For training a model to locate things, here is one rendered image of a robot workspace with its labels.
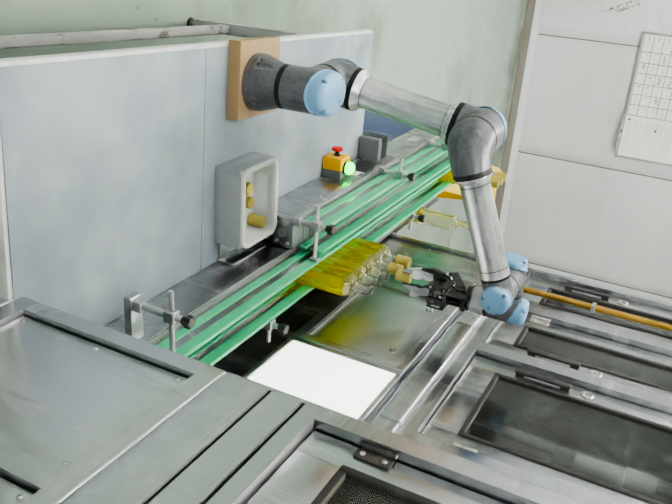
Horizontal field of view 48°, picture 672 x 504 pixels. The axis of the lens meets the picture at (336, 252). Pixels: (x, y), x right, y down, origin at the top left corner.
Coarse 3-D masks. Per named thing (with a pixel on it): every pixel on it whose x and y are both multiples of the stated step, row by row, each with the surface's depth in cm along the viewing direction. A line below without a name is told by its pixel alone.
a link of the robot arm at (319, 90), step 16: (320, 64) 195; (288, 80) 189; (304, 80) 187; (320, 80) 186; (336, 80) 189; (288, 96) 190; (304, 96) 187; (320, 96) 186; (336, 96) 191; (304, 112) 192; (320, 112) 189; (336, 112) 194
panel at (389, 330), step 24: (384, 288) 241; (336, 312) 224; (360, 312) 226; (384, 312) 227; (408, 312) 227; (432, 312) 228; (456, 312) 231; (312, 336) 209; (336, 336) 211; (360, 336) 212; (384, 336) 213; (408, 336) 214; (432, 336) 214; (264, 360) 196; (360, 360) 200; (384, 360) 200; (408, 360) 201
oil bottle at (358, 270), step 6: (330, 258) 222; (336, 258) 223; (324, 264) 219; (330, 264) 219; (336, 264) 219; (342, 264) 219; (348, 264) 219; (354, 264) 220; (348, 270) 216; (354, 270) 216; (360, 270) 216; (360, 276) 216; (360, 282) 216
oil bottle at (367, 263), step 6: (336, 252) 227; (342, 252) 227; (342, 258) 223; (348, 258) 223; (354, 258) 223; (360, 258) 224; (366, 258) 224; (360, 264) 221; (366, 264) 221; (372, 264) 222; (366, 270) 220
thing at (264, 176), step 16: (272, 160) 204; (256, 176) 211; (272, 176) 209; (256, 192) 213; (272, 192) 211; (256, 208) 215; (272, 208) 213; (240, 224) 199; (272, 224) 215; (240, 240) 201; (256, 240) 207
